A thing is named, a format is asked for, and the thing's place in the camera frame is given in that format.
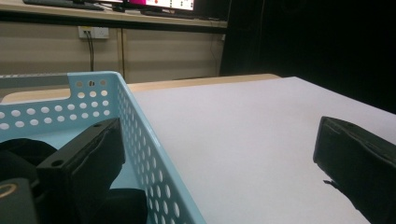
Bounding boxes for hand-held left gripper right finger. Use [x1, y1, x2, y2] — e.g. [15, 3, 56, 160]
[312, 116, 396, 224]

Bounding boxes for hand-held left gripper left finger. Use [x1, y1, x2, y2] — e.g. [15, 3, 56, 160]
[36, 117, 126, 224]

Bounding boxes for light blue perforated basket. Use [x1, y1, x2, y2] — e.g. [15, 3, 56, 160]
[0, 70, 207, 224]

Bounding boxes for black pants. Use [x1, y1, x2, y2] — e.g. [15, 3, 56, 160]
[0, 138, 148, 224]

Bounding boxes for white table cover board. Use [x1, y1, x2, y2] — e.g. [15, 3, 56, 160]
[130, 76, 396, 224]

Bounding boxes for black curtain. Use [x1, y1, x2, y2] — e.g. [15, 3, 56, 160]
[219, 0, 396, 115]

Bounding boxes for wooden table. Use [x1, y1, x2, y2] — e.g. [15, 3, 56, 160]
[0, 73, 281, 105]

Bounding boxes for long wooden desk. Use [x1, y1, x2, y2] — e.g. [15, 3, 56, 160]
[0, 0, 229, 32]

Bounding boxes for black keyboard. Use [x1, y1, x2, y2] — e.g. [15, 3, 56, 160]
[22, 0, 106, 12]
[140, 9, 194, 20]

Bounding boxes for computer monitor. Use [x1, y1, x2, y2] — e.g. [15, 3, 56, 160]
[98, 0, 195, 12]

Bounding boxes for black hanging power cable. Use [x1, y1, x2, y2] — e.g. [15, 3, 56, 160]
[84, 30, 93, 73]
[89, 30, 95, 73]

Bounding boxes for white wall socket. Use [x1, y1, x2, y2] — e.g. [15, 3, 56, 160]
[78, 25, 110, 40]

